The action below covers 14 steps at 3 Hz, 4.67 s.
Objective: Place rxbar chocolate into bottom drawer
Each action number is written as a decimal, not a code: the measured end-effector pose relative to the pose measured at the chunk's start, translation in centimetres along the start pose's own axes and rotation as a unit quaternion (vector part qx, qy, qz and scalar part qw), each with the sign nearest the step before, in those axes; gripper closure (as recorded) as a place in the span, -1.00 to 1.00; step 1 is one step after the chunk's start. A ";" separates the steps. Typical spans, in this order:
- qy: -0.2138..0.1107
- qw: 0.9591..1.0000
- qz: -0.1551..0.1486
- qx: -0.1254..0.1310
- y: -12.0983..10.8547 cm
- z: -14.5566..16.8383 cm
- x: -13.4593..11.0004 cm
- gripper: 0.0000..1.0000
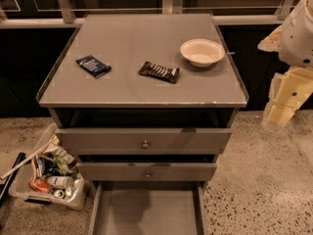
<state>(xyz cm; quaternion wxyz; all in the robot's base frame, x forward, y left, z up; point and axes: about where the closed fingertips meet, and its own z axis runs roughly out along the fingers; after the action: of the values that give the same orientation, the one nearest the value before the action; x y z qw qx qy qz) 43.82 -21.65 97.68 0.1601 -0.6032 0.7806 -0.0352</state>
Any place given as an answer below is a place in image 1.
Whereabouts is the grey middle drawer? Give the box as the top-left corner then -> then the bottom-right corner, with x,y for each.
77,163 -> 217,181

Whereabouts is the clear plastic bin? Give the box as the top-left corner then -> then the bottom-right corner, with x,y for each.
9,124 -> 87,210

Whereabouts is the black flat object on floor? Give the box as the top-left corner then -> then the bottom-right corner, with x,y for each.
0,152 -> 25,207

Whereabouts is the dark chocolate rxbar wrapper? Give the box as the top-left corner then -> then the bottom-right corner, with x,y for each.
138,62 -> 180,84

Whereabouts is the blue snack bar wrapper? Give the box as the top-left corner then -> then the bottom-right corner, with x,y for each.
76,55 -> 112,78

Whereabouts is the grey drawer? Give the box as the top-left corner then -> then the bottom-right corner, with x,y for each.
56,128 -> 231,155
77,163 -> 217,181
88,181 -> 208,235

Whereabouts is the white paper bowl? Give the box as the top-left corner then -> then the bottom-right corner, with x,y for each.
180,39 -> 226,68

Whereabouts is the grey top drawer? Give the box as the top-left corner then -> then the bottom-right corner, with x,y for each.
56,128 -> 231,155

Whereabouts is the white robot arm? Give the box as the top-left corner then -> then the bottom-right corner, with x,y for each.
257,0 -> 313,130

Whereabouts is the orange snack packet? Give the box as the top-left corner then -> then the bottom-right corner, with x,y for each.
28,178 -> 52,193

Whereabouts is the grey bottom drawer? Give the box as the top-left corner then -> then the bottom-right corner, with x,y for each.
88,181 -> 208,235

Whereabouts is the metal railing frame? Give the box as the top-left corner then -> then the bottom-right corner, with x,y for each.
0,0 -> 299,28

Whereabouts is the grey drawer cabinet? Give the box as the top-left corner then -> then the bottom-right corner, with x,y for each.
35,13 -> 250,235

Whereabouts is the green white snack bag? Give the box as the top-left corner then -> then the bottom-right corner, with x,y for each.
43,143 -> 77,177

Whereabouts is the white bottle in bin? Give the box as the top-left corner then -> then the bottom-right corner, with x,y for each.
46,176 -> 73,189

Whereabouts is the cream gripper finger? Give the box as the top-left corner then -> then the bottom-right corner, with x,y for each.
262,67 -> 313,127
257,26 -> 282,52

